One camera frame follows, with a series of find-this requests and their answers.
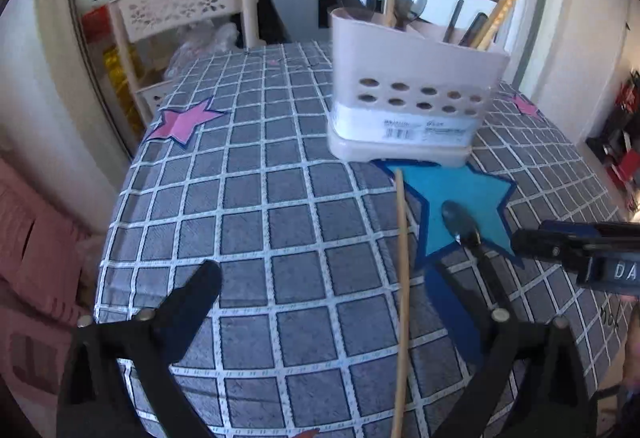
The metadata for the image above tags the speckled wooden chopstick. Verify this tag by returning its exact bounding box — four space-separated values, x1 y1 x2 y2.
470 0 516 51

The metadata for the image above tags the black chopstick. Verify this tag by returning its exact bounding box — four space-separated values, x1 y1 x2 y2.
442 0 464 43

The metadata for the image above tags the pink plastic stool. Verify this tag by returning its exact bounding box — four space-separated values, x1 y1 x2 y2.
1 161 89 409

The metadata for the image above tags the grey checked star tablecloth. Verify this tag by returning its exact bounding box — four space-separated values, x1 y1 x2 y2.
94 42 630 437

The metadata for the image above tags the beige plastic utensil holder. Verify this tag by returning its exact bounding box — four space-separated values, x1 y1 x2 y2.
326 8 510 167

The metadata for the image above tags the clear plastic bag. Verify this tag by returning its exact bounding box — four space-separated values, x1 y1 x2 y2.
163 20 239 80

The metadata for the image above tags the beige perforated storage rack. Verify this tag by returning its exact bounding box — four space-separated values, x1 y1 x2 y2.
106 0 266 124

